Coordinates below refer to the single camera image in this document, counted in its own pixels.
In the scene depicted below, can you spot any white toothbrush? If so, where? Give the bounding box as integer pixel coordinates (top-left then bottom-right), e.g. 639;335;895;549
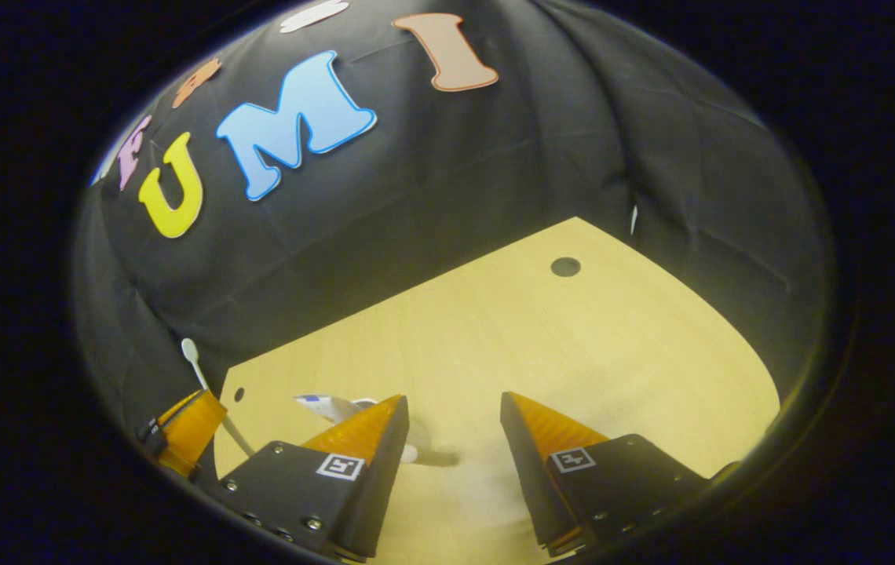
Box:
181;338;256;457

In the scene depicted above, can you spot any white toothpaste tube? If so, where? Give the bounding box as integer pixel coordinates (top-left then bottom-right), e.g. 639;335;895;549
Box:
294;394;379;425

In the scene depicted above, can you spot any light wooden desktop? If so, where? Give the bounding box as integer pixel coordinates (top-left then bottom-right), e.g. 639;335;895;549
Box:
212;217;780;565

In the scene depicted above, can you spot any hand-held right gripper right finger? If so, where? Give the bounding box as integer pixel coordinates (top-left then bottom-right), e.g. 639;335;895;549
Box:
500;391;739;559

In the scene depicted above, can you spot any black backdrop cloth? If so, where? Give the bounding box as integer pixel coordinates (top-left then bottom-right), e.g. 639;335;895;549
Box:
71;0;837;440

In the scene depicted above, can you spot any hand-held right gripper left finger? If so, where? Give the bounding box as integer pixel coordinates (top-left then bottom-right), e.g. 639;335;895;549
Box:
196;394;411;562

